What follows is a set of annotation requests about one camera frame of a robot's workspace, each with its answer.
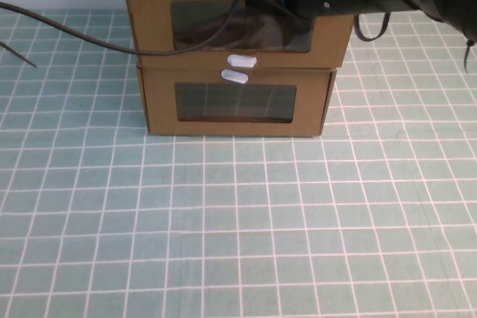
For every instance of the green white checked tablecloth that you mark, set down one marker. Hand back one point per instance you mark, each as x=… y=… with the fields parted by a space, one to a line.
x=223 y=221

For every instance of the cardboard drawer with window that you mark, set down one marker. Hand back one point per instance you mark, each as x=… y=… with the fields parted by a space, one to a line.
x=160 y=109
x=149 y=16

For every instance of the cardboard sleeve resting on tablecloth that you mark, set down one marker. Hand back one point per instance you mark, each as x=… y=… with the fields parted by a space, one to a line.
x=332 y=79

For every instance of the cardboard drawer with flat window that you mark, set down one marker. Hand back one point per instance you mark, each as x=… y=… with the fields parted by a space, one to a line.
x=160 y=109

